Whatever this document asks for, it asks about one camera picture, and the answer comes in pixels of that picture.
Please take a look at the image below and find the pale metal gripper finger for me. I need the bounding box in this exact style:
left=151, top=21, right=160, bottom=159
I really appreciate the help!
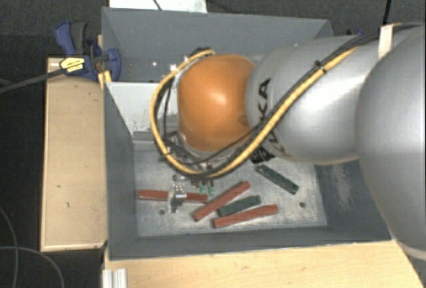
left=170, top=182, right=188, bottom=214
left=168, top=176, right=178, bottom=202

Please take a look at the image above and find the red-brown flat block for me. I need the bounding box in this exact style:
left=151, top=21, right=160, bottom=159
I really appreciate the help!
left=137, top=189, right=209, bottom=204
left=192, top=180, right=252, bottom=222
left=212, top=204, right=279, bottom=229

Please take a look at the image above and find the grey metal bin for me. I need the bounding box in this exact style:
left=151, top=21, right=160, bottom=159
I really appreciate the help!
left=101, top=6, right=392, bottom=260

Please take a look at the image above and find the dark green flat block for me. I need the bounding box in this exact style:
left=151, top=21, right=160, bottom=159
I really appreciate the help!
left=216, top=194, right=262, bottom=217
left=254, top=164, right=300, bottom=196

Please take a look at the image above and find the pale wood board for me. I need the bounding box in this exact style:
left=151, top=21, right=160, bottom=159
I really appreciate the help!
left=40, top=57, right=108, bottom=252

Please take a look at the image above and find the black cylinder on white bracket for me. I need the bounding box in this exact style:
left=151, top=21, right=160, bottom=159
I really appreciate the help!
left=250, top=146, right=276, bottom=164

